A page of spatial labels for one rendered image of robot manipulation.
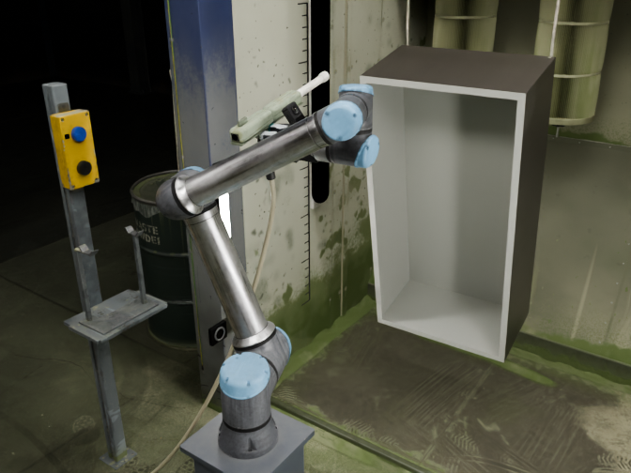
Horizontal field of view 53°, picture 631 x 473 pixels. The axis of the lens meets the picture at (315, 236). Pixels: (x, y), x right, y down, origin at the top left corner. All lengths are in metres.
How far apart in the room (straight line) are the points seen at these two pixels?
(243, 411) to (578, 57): 2.31
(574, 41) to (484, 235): 1.06
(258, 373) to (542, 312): 2.05
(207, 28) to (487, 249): 1.52
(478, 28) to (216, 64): 1.55
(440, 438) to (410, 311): 0.59
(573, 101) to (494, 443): 1.67
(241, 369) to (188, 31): 1.26
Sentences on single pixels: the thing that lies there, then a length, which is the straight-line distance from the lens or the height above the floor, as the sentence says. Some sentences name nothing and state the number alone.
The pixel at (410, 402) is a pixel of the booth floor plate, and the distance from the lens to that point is 3.19.
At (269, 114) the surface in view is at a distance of 1.85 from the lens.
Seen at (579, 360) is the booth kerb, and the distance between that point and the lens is 3.59.
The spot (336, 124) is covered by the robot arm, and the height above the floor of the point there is 1.67.
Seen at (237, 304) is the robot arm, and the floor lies 1.05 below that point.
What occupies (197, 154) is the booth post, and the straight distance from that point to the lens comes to 2.58.
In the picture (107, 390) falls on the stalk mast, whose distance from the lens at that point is 2.81.
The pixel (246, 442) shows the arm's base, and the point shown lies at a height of 0.70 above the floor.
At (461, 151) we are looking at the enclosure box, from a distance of 2.71.
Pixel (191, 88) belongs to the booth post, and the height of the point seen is 1.57.
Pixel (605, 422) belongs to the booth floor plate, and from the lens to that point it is 3.33.
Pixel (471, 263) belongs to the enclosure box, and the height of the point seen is 0.73.
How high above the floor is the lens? 2.04
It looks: 24 degrees down
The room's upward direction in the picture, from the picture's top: straight up
